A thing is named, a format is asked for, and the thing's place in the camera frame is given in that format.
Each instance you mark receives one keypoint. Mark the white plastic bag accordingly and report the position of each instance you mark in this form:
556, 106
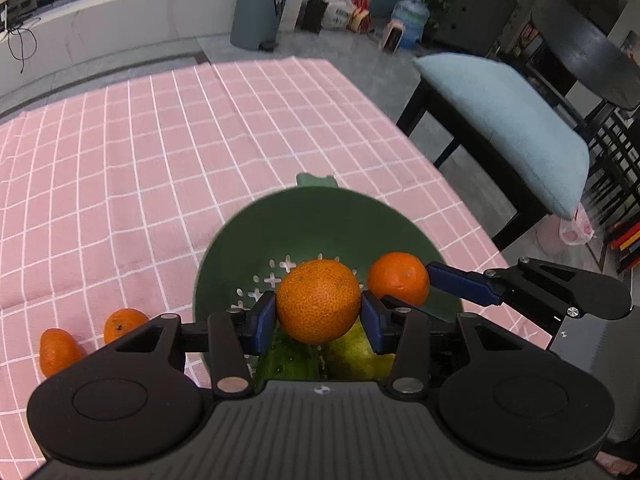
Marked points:
337, 12

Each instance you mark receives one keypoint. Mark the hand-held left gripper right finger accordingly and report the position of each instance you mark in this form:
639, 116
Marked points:
372, 325

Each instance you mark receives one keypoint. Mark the green cucumber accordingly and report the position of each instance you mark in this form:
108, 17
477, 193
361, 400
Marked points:
287, 366

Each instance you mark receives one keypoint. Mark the pink checked tablecloth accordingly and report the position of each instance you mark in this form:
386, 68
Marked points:
150, 160

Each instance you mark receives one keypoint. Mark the stack of coloured books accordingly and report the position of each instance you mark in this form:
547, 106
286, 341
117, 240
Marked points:
629, 242

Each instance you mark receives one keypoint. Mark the white media console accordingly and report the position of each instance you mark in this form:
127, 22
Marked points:
125, 25

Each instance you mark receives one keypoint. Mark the pink bin with bag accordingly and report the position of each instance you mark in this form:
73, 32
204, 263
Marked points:
562, 232

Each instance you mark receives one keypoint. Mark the dark cabinet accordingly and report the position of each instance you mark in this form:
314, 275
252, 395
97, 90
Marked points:
475, 15

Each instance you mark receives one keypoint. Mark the yellow-green pear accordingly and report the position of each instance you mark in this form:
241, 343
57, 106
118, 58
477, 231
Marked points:
352, 360

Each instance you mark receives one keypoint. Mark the blue water jug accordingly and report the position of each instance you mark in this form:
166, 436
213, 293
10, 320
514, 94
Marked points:
411, 17

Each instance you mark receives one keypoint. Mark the large orange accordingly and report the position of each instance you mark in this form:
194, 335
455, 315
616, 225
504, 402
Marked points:
317, 300

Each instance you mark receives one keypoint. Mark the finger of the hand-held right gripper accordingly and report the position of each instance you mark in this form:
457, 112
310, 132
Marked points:
460, 284

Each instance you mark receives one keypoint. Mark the bench with blue cushion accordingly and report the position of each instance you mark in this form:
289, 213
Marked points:
505, 125

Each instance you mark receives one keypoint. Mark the grey trash bin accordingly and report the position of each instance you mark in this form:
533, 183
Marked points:
260, 10

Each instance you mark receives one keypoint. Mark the pink stool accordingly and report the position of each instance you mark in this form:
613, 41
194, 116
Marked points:
393, 37

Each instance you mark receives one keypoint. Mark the red and yellow bag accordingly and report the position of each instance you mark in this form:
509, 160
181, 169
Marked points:
360, 15

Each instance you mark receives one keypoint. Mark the green colander bowl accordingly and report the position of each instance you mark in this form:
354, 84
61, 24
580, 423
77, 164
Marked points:
310, 220

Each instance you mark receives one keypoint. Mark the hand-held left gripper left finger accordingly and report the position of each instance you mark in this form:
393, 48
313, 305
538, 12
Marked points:
262, 322

